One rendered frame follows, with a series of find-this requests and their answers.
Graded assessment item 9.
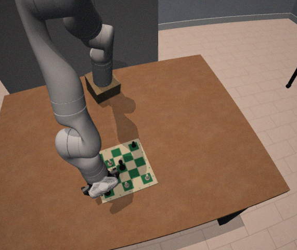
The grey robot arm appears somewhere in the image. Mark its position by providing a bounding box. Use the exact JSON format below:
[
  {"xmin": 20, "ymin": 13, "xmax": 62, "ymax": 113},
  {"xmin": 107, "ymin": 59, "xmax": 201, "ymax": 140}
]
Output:
[{"xmin": 15, "ymin": 0, "xmax": 119, "ymax": 198}]

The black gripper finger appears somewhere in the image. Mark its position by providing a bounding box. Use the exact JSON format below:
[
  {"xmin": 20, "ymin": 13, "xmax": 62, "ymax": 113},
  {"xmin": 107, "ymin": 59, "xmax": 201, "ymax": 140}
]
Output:
[
  {"xmin": 81, "ymin": 185, "xmax": 89, "ymax": 196},
  {"xmin": 110, "ymin": 167, "xmax": 120, "ymax": 179}
]

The green and cream chessboard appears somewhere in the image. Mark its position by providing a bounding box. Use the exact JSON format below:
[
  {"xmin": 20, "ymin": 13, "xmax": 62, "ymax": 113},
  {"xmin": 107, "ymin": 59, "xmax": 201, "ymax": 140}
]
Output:
[{"xmin": 99, "ymin": 139, "xmax": 158, "ymax": 204}]

